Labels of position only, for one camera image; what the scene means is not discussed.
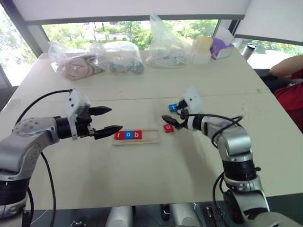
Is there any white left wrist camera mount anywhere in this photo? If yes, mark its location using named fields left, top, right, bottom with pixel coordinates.
left=64, top=89, right=92, bottom=141

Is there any silver rounded robot part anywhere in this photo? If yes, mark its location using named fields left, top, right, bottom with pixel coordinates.
left=169, top=202, right=202, bottom=227
left=105, top=206, right=134, bottom=227

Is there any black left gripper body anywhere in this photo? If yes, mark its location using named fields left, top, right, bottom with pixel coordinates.
left=75, top=106, right=97, bottom=139

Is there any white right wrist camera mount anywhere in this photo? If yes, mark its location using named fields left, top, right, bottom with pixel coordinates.
left=180, top=87, right=203, bottom=130

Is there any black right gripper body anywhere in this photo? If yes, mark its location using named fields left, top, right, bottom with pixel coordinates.
left=176, top=105, right=189, bottom=128

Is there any tall clear plastic bag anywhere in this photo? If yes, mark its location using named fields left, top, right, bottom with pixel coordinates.
left=145, top=12, right=193, bottom=70

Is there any dark tumbler cup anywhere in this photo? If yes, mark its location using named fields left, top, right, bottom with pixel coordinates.
left=242, top=43, right=258, bottom=61

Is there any narrow white window blind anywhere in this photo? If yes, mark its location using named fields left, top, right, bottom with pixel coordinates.
left=233, top=0, right=303, bottom=46

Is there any plastic bag with grey items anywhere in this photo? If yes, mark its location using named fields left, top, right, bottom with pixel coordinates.
left=90, top=41, right=145, bottom=76

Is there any purple and white box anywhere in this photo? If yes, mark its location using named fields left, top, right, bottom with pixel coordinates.
left=209, top=26, right=235, bottom=61

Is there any person in red shirt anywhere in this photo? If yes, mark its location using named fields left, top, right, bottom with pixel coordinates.
left=273, top=70, right=303, bottom=133

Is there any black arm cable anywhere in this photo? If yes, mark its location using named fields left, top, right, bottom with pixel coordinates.
left=15, top=88, right=73, bottom=227
left=186, top=113, right=244, bottom=210

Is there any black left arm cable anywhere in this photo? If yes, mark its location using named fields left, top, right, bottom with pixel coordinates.
left=15, top=88, right=73, bottom=227

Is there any small black robot part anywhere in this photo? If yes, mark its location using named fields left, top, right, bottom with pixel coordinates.
left=160, top=204, right=171, bottom=222

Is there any wide white window blind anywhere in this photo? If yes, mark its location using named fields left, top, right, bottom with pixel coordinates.
left=11, top=0, right=252, bottom=25

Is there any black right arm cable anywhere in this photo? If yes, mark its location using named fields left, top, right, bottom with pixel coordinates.
left=186, top=113, right=244, bottom=210

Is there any black chair armrest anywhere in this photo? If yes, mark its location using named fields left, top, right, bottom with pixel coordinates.
left=254, top=68, right=298, bottom=93

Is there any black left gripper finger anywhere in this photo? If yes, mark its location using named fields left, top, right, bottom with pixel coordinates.
left=89, top=106, right=113, bottom=117
left=93, top=125, right=124, bottom=140

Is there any plastic bag with pink items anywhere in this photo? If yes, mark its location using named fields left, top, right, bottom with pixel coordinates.
left=47, top=42, right=105, bottom=81

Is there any white and yellow container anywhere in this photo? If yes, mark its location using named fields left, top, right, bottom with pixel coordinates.
left=191, top=35, right=214, bottom=65

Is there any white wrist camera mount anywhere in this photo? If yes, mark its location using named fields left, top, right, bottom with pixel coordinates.
left=64, top=89, right=92, bottom=141
left=180, top=87, right=203, bottom=130

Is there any wooden letter tray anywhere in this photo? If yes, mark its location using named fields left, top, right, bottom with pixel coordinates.
left=112, top=128, right=160, bottom=146

